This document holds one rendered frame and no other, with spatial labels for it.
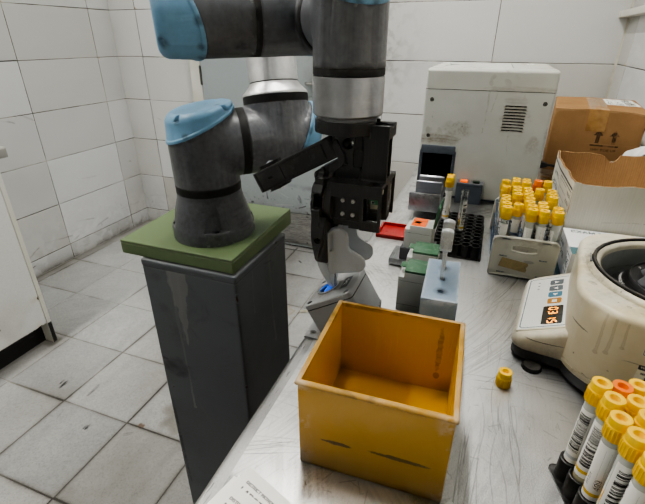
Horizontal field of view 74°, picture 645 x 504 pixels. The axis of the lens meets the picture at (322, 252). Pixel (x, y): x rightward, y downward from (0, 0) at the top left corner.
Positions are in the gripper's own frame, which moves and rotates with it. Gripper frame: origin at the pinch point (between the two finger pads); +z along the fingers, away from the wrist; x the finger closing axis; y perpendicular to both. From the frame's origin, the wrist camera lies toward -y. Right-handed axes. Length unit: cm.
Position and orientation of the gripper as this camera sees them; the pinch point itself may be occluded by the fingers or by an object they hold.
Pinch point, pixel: (327, 275)
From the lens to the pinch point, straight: 55.9
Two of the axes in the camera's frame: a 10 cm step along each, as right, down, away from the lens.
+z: 0.0, 9.0, 4.4
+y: 9.4, 1.6, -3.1
